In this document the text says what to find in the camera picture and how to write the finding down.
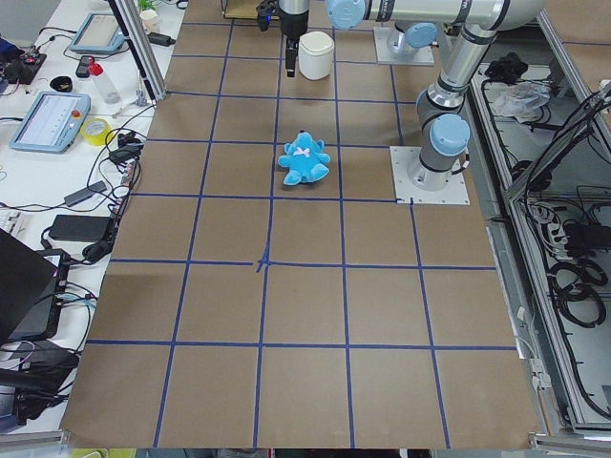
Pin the black power adapter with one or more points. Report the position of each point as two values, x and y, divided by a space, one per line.
160 39

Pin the white paper cup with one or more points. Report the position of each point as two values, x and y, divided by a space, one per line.
150 20

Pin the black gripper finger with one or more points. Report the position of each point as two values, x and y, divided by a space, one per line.
291 53

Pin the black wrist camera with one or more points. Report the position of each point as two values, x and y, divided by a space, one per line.
265 11

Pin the aluminium frame post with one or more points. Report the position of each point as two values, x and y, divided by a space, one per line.
127 17

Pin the teach pendant tablet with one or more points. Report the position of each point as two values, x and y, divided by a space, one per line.
52 123
99 34

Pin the left teach pendant tablet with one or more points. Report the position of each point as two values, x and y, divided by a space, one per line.
52 123

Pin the wooden box with grid cloth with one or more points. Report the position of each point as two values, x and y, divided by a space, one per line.
240 9

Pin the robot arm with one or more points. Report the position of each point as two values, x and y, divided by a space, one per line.
404 43
446 134

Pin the white trash can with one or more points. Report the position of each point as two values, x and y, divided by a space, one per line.
315 55

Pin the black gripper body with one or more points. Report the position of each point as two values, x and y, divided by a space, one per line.
292 25

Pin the blue teddy bear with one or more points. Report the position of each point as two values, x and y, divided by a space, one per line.
305 160

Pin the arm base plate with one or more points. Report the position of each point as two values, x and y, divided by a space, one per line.
415 184
411 46

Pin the yellow tape roll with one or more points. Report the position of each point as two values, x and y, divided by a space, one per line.
96 131

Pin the clear bottle with red cap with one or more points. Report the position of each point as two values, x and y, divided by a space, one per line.
103 82

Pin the black laptop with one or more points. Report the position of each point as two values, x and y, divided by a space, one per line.
31 285

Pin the black remote control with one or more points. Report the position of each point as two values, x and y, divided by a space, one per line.
82 69

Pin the right teach pendant tablet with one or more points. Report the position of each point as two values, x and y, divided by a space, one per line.
99 34

